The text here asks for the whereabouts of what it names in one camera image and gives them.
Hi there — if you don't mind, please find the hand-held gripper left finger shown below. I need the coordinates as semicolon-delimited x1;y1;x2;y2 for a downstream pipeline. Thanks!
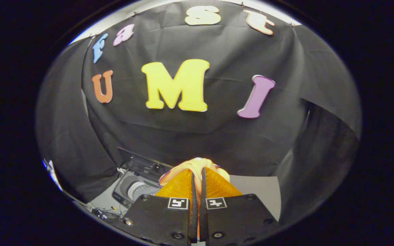
123;168;198;245

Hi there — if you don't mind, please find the yellow garment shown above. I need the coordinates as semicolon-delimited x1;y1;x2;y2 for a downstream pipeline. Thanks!
158;158;231;240

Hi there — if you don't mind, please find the grey washing machine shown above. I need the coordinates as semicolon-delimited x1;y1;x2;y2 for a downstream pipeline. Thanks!
112;170;165;209

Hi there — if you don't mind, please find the grey metal cabinet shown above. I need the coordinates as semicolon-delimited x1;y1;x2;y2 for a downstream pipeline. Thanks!
229;175;282;222

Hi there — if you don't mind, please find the black backdrop cloth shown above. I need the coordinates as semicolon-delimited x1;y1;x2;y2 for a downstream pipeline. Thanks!
36;0;362;226

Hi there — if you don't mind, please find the white and blue object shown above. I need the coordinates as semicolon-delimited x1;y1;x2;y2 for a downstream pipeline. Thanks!
42;159;62;190

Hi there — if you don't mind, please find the dark washing machine lid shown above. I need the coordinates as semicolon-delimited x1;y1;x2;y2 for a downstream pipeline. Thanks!
117;147;173;180

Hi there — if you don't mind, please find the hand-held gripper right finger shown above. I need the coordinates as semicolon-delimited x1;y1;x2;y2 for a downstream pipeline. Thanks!
200;167;279;245

